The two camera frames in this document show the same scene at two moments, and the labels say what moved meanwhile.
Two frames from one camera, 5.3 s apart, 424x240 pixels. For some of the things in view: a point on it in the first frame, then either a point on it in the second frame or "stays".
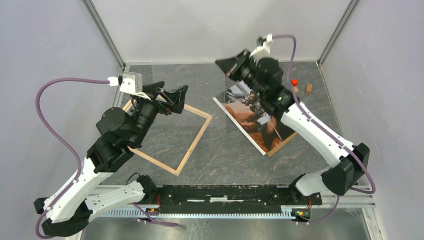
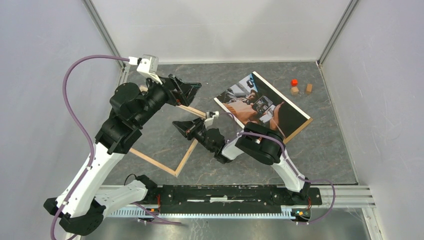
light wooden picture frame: (189, 152) stays
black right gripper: (228, 65) -> (185, 127)
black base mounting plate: (231, 199) stays
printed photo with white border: (268, 131) stays
